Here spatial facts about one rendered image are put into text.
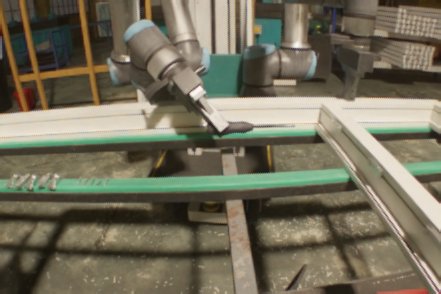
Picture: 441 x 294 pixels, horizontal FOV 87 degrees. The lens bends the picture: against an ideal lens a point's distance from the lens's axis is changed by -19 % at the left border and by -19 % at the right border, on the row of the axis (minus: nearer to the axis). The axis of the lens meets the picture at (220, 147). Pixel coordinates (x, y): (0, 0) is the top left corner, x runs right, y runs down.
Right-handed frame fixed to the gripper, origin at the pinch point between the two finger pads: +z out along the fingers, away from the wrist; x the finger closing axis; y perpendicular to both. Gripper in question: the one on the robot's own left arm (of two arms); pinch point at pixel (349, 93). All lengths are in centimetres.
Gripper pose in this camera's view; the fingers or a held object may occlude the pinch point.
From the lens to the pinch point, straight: 85.9
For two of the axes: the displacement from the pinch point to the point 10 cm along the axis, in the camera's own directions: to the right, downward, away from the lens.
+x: -0.5, -4.8, 8.7
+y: 10.0, -0.4, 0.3
